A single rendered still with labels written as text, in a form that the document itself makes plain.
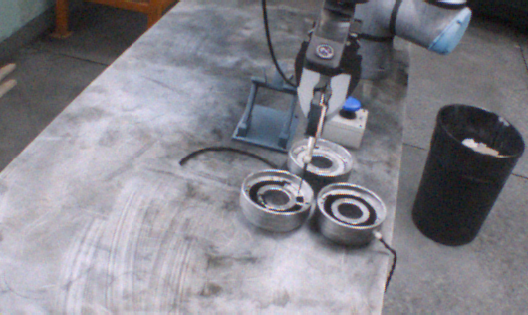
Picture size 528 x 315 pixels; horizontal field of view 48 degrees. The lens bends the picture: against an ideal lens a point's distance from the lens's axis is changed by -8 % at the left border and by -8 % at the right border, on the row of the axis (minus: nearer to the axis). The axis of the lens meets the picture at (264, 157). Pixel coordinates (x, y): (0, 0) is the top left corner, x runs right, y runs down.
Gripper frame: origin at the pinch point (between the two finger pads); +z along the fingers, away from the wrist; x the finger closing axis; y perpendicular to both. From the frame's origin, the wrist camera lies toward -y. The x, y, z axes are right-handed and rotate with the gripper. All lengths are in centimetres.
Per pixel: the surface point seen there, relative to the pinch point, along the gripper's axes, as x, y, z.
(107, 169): 29.3, -9.6, 13.1
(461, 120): -48, 124, 57
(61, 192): 33.3, -17.9, 13.1
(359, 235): -10.3, -12.3, 10.5
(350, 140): -6.3, 14.7, 11.8
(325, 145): -2.2, 8.2, 10.0
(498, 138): -63, 120, 58
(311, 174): -1.3, -1.8, 9.7
